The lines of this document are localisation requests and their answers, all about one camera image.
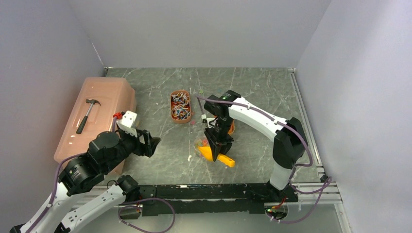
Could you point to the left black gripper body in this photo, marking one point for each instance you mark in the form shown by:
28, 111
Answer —
141, 148

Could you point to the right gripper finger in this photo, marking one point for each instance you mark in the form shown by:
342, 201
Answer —
225, 147
214, 143

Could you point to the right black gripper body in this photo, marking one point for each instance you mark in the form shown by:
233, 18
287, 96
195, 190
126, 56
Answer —
222, 129

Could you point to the orange plastic scoop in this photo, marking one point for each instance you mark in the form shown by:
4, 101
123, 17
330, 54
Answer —
206, 152

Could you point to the clear plastic jar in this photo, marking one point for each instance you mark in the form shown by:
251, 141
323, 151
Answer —
200, 141

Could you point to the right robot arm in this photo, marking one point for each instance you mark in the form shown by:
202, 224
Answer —
287, 135

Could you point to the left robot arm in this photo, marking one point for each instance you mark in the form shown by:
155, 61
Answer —
84, 171

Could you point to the tray of gummy candies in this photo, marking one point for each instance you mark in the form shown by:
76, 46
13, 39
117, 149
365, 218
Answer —
232, 128

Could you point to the pink plastic storage box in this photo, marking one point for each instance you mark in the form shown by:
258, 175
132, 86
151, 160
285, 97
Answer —
115, 95

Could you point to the black hammer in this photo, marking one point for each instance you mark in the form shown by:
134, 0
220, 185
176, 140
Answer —
82, 124

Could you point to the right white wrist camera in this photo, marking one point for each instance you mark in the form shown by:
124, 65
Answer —
207, 120

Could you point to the black base frame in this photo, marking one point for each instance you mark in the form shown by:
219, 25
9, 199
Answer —
253, 198

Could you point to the aluminium table rail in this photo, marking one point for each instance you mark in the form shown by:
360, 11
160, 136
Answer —
338, 204

